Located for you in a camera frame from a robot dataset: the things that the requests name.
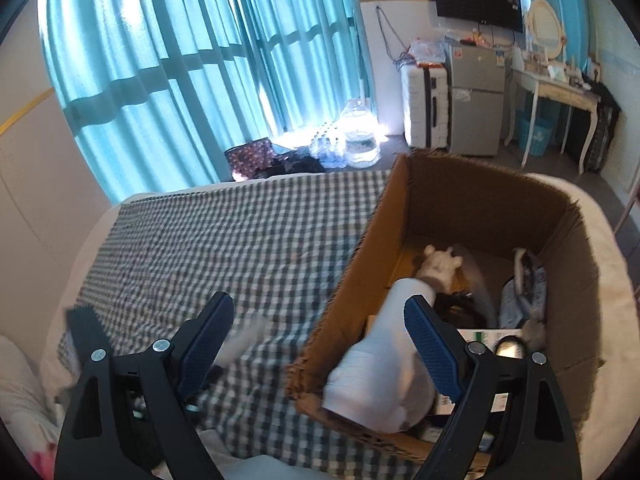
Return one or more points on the dark floral bag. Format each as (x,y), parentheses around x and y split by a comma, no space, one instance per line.
(247,157)

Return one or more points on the white oval mirror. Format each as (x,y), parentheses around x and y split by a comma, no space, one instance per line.
(545,30)

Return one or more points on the pack of water bottles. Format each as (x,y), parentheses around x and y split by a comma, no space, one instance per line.
(327,145)

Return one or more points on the black cloth pile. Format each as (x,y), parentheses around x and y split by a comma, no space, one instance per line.
(300,166)

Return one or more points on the grey fridge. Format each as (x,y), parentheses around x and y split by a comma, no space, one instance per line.
(475,110)

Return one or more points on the white printed pillow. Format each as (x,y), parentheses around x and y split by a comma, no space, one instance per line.
(25,400)

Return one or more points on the large clear water jug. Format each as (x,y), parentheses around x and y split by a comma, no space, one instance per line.
(360,135)

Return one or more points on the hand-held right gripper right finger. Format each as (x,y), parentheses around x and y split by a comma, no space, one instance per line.
(435,355)

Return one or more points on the blue plastic basket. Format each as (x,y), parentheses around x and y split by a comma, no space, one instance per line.
(535,135)

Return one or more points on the brown cardboard box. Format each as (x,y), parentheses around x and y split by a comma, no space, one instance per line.
(350,280)

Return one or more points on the white bear toy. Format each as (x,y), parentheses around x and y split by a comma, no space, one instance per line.
(440,262)

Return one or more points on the white suitcase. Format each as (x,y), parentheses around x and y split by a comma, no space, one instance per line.
(417,105)

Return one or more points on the white dressing table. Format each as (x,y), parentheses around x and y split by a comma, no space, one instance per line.
(550,82)

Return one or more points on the white bottle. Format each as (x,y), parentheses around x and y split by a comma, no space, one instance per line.
(380,355)

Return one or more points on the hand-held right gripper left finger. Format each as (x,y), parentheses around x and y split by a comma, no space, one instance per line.
(205,345)

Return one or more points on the black bag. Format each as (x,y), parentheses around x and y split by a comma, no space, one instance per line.
(600,125)

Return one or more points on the clear plastic bag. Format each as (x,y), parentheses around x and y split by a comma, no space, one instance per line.
(425,52)

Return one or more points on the teal curtain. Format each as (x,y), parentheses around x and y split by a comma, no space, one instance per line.
(150,60)

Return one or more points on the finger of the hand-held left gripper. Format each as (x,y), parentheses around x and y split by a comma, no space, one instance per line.
(85,330)

